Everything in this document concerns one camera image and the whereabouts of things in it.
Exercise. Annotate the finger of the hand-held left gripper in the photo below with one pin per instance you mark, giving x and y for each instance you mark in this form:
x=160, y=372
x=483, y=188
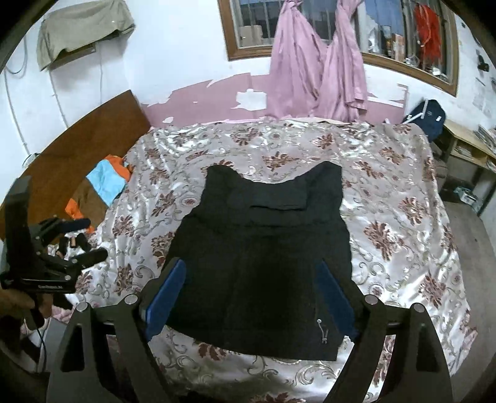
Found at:
x=66, y=226
x=83, y=259

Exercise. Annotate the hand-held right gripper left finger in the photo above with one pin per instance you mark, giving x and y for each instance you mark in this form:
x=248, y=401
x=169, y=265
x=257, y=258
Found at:
x=166, y=298

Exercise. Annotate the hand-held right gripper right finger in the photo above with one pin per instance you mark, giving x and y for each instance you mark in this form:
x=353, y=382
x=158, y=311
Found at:
x=337, y=302

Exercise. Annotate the black jacket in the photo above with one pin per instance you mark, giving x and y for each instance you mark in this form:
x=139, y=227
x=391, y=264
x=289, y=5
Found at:
x=252, y=252

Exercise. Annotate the person's left hand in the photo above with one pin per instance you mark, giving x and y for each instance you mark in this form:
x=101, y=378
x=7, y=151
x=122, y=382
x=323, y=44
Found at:
x=15, y=304

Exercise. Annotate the orange blue brown pillow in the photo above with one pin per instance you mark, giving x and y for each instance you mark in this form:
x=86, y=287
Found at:
x=104, y=182

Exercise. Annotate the brown wooden headboard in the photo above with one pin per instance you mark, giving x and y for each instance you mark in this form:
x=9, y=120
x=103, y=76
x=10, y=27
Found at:
x=77, y=147

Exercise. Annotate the floral satin bed cover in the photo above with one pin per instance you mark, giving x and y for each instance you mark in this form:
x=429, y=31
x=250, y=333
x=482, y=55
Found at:
x=387, y=193

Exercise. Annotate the teal white box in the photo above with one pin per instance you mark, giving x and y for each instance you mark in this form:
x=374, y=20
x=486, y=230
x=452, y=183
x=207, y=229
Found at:
x=465, y=195

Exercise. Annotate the olive covered air conditioner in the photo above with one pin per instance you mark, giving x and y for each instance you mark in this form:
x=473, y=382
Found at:
x=85, y=31

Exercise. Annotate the light wooden shelf desk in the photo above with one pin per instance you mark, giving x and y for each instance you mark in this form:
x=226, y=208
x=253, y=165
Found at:
x=471, y=149

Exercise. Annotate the dark blue backpack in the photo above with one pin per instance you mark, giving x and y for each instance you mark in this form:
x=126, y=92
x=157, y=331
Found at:
x=426, y=116

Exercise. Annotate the stack of books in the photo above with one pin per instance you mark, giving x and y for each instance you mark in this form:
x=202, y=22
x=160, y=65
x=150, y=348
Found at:
x=488, y=135

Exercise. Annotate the pink curtain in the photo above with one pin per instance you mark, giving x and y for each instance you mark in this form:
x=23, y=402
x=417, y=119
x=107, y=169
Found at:
x=294, y=58
x=345, y=66

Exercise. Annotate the cardboard box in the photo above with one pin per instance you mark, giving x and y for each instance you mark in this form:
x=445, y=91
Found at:
x=251, y=35

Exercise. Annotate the wooden framed window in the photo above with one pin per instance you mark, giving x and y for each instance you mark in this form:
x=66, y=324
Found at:
x=252, y=15

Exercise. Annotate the red hanging garment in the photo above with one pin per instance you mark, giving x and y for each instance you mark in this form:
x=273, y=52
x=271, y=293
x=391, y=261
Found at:
x=426, y=27

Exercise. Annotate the white wall paper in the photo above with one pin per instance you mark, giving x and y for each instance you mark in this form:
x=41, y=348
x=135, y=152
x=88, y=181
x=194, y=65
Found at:
x=480, y=95

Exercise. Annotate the black wall-mounted object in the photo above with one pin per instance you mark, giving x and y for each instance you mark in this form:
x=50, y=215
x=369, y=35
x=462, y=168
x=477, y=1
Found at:
x=482, y=64

